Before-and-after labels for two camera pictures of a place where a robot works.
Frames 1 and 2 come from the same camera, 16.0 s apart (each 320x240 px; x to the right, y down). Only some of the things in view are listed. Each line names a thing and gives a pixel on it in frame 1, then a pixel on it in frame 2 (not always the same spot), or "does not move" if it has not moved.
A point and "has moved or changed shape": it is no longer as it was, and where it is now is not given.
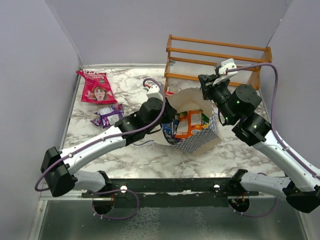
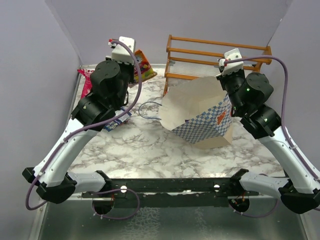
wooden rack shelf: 187,59 does not move
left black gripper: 170,113 to 128,66
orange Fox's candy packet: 189,123 to 147,71
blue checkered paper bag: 193,99 has moved or changed shape
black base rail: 171,192 does not move
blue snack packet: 169,129 to 112,125
